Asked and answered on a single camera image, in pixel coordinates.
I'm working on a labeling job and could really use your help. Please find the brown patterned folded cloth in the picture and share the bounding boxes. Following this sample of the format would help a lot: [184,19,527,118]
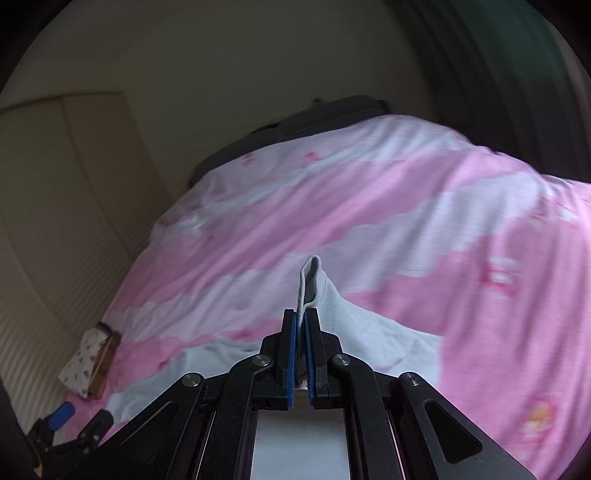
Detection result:
[87,331,121,399]

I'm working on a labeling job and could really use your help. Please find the dark headboard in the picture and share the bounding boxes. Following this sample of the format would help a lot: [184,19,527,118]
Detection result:
[188,95,392,188]

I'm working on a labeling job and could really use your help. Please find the dark green curtain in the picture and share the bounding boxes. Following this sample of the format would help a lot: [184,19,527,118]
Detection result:
[390,1,590,182]

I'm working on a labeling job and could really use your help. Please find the pink floral bed sheet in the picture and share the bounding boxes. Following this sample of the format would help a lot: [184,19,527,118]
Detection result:
[66,116,590,479]

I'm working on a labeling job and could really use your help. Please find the white patterned folded cloth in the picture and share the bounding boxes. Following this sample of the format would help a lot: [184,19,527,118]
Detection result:
[58,325,111,398]

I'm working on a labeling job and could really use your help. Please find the light blue small garment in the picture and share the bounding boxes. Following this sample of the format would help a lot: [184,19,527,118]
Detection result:
[107,257,442,479]

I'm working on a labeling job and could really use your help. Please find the cream wardrobe doors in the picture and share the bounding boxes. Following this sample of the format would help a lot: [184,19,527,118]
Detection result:
[1,93,172,429]

